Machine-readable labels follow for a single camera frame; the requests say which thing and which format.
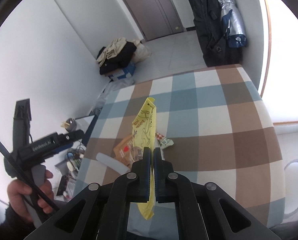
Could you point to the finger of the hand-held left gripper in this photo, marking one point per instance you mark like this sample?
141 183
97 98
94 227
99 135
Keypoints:
72 136
60 150

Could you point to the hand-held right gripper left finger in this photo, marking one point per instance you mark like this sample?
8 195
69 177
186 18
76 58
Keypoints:
146 172

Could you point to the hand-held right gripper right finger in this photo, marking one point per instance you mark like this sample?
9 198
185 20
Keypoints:
159 172

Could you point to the brown wrapper with red heart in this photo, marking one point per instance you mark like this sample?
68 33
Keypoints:
125 150

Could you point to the yellow wrapper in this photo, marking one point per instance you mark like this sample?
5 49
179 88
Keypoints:
145 127

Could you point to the person's left forearm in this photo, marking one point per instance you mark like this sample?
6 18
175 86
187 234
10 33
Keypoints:
16 226

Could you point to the person's left hand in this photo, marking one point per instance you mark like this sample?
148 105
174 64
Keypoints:
16 192

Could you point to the grey box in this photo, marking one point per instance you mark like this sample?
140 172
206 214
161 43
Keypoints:
61 168

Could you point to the small white round container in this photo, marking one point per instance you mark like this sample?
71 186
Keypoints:
70 166

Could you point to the dark laptop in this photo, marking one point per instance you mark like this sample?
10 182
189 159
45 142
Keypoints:
91 132

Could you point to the small red white packet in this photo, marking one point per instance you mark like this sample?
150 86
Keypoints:
165 141

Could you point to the white plastic bag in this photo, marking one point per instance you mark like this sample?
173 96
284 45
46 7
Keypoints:
111 161

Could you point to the black electronic device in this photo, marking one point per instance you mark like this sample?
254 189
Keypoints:
63 186

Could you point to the clear plastic bag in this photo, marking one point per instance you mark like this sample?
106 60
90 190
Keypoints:
109 92

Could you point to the blue and white cardboard box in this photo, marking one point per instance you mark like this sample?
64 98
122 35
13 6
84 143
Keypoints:
122 72

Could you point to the black clothing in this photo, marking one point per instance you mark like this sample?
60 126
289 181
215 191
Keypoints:
119 60

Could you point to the beige clothes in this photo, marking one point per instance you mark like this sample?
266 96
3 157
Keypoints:
112 48

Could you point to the white cloth bag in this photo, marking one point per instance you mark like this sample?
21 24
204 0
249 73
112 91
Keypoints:
142 51

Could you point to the grey door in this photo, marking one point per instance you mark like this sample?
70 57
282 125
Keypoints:
151 7

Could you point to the black backpack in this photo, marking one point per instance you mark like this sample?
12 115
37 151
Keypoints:
211 25

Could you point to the silver and blue umbrella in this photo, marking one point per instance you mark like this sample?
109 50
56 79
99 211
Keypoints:
232 20

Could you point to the window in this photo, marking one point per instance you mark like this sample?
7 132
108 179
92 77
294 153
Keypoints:
286 50

